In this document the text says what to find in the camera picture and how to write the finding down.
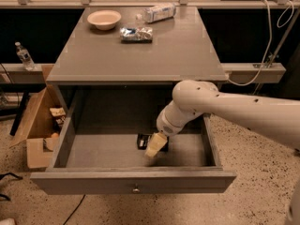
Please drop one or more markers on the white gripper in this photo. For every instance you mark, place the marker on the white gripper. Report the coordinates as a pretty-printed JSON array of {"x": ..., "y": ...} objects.
[{"x": 165, "y": 127}]

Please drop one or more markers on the black rxbar chocolate bar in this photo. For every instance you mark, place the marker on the black rxbar chocolate bar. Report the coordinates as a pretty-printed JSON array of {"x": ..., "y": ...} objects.
[{"x": 144, "y": 139}]

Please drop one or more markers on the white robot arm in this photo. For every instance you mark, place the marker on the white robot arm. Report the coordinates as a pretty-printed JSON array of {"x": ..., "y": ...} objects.
[{"x": 277, "y": 119}]

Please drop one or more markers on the round metal drawer knob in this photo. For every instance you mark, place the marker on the round metal drawer knob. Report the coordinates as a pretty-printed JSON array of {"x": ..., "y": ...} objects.
[{"x": 136, "y": 189}]

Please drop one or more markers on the grey open top drawer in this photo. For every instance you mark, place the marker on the grey open top drawer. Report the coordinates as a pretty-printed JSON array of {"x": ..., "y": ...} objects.
[{"x": 111, "y": 163}]

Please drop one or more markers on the grey cabinet with counter top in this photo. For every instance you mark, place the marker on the grey cabinet with counter top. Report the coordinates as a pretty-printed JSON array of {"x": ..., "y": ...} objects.
[{"x": 121, "y": 87}]

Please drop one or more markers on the snack pack in cardboard box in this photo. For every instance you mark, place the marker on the snack pack in cardboard box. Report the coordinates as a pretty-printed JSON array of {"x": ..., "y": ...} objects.
[{"x": 59, "y": 115}]

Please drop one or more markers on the silver blue snack bag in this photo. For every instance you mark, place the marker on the silver blue snack bag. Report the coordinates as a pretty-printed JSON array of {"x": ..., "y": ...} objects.
[{"x": 136, "y": 34}]

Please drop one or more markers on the open cardboard box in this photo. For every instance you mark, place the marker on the open cardboard box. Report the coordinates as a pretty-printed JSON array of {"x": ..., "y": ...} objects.
[{"x": 37, "y": 129}]

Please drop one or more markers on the lying plastic water bottle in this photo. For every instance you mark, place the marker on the lying plastic water bottle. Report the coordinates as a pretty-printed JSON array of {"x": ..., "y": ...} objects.
[{"x": 157, "y": 13}]

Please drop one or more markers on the upright plastic water bottle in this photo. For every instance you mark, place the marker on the upright plastic water bottle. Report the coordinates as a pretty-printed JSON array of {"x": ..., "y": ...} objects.
[{"x": 24, "y": 56}]

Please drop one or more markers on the grey metal rail beam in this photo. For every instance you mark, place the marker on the grey metal rail beam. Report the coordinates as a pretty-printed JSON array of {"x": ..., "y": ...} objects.
[{"x": 237, "y": 72}]

